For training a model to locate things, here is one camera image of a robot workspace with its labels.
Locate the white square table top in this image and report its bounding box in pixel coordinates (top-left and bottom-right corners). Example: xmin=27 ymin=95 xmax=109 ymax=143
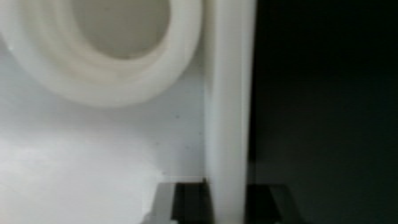
xmin=0 ymin=0 xmax=256 ymax=224

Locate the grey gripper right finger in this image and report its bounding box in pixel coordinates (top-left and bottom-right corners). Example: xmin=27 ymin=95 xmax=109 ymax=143
xmin=246 ymin=184 xmax=306 ymax=224

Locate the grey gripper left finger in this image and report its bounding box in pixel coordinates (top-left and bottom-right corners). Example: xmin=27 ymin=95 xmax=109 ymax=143
xmin=141 ymin=182 xmax=208 ymax=224

